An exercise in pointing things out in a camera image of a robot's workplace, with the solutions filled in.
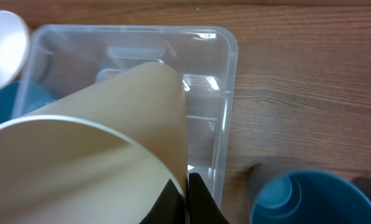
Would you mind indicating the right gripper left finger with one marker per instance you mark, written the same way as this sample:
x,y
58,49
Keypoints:
x,y
168,209

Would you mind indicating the clear plastic storage bin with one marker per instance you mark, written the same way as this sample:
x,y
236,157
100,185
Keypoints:
x,y
188,70

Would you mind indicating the dark blue tall cup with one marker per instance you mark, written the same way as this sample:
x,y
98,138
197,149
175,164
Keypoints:
x,y
279,195
370,189

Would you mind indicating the cream tall cup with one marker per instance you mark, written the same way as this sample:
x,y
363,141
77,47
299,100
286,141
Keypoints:
x,y
59,166

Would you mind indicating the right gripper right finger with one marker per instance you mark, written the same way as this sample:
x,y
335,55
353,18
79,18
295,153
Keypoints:
x,y
201,205

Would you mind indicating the dark blue bowl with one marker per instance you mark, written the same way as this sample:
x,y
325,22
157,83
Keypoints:
x,y
36,97

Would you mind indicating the cream bowl upper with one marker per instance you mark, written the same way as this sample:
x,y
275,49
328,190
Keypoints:
x,y
14,46

